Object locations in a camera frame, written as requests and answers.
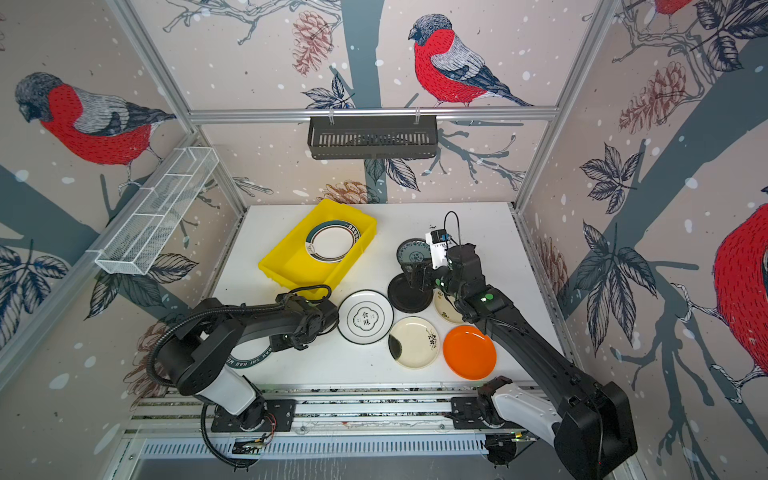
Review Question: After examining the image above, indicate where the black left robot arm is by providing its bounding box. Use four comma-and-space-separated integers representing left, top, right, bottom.
146, 291, 339, 431

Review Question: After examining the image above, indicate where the black hanging basket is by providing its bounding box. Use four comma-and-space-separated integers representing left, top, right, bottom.
307, 115, 438, 160

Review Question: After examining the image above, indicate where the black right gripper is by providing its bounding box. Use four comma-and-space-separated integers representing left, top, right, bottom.
402, 255, 468, 301

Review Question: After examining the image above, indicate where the yellow plastic bin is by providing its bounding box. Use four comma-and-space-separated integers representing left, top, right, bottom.
258, 199, 377, 300

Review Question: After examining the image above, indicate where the black glossy plate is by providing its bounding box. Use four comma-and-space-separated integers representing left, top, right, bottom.
387, 273, 434, 314

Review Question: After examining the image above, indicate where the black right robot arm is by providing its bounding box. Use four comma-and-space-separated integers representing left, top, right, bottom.
397, 244, 638, 479

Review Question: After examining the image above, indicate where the white wire mesh basket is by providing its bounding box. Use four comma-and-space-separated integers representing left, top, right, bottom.
95, 146, 219, 275

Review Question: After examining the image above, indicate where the cream plate black brushstroke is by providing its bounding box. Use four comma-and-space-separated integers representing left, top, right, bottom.
388, 316, 441, 369

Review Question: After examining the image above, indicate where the blue floral green plate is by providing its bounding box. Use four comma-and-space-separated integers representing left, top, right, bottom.
396, 238, 431, 267

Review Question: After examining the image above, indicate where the cream plate under right gripper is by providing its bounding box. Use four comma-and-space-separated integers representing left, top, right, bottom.
433, 290, 464, 324

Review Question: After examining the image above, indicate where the white plate green clover motif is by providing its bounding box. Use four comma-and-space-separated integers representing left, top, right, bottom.
338, 290, 394, 345

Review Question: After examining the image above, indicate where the small green-rimmed white plate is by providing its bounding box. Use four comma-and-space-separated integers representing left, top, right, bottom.
305, 220, 361, 263

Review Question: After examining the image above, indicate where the aluminium frame post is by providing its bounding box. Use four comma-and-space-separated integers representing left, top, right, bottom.
515, 0, 620, 213

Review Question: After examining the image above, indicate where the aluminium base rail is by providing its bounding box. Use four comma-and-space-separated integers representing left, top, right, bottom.
121, 383, 540, 461

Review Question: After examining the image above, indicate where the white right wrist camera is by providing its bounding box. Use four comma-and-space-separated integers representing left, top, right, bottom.
425, 228, 451, 269

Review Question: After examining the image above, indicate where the orange plate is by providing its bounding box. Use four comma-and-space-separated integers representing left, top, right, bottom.
442, 325, 497, 380

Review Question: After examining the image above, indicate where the green-rimmed plate left edge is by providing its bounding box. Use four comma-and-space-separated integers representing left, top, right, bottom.
226, 337, 273, 370

